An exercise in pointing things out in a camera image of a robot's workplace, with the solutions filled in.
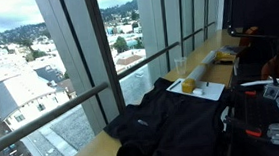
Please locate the yellow wrapped block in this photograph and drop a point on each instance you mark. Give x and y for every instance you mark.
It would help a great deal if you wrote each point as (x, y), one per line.
(188, 85)

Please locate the black marker pen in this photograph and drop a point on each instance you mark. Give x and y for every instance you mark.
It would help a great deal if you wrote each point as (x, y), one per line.
(175, 85)

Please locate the clear plastic cup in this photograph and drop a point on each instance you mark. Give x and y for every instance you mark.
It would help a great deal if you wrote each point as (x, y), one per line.
(180, 66)

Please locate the small black cap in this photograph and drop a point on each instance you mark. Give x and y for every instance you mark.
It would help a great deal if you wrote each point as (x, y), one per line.
(207, 83)

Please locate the white flat board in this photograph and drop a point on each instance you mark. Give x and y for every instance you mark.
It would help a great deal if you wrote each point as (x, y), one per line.
(214, 90)

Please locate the black zip jacket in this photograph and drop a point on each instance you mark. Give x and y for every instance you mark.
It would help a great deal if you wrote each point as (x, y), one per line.
(176, 125)

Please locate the thin dark window handrail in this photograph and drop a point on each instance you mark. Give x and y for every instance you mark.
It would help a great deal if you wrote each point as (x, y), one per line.
(193, 34)

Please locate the black clamp orange tip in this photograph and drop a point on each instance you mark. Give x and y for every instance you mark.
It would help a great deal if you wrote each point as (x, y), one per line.
(252, 132)
(250, 93)

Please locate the yellow packet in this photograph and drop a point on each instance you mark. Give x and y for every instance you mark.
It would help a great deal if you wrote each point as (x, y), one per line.
(223, 56)

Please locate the white paper roll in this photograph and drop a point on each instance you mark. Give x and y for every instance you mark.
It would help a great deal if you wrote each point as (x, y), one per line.
(197, 72)

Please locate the thick grey window handrail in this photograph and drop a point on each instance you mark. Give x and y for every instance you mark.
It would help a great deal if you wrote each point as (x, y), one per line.
(49, 117)

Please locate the white earbuds case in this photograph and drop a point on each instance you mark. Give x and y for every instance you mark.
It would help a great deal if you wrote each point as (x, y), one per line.
(197, 91)

